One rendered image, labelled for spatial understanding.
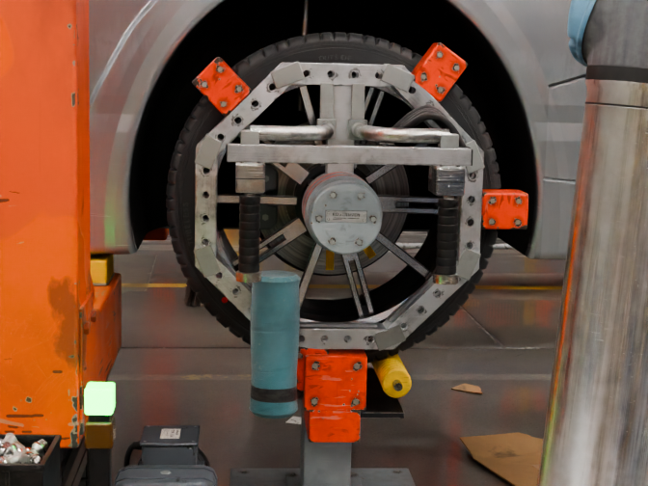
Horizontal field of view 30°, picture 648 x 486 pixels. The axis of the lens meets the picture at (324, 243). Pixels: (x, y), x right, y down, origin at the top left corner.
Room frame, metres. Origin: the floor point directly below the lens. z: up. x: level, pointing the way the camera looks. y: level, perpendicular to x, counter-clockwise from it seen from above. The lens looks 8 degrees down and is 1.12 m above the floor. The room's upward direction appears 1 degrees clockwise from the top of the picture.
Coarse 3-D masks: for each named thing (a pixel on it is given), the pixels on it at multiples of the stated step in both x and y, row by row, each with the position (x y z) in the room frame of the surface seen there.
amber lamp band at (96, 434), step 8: (112, 416) 1.69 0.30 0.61; (88, 424) 1.65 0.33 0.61; (96, 424) 1.65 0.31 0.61; (104, 424) 1.65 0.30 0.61; (112, 424) 1.65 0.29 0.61; (88, 432) 1.65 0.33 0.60; (96, 432) 1.65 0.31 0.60; (104, 432) 1.65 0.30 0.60; (112, 432) 1.65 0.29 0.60; (88, 440) 1.65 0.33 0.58; (96, 440) 1.65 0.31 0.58; (104, 440) 1.65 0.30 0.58; (112, 440) 1.65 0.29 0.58; (88, 448) 1.65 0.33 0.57; (96, 448) 1.65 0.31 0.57; (104, 448) 1.65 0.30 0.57
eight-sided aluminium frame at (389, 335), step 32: (288, 64) 2.25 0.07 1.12; (320, 64) 2.25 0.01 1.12; (352, 64) 2.26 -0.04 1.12; (384, 64) 2.31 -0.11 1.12; (256, 96) 2.24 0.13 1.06; (416, 96) 2.27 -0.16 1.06; (224, 128) 2.24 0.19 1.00; (480, 160) 2.27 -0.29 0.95; (480, 192) 2.27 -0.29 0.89; (480, 224) 2.27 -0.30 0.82; (224, 288) 2.24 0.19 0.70; (448, 288) 2.27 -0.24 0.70; (416, 320) 2.27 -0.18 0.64
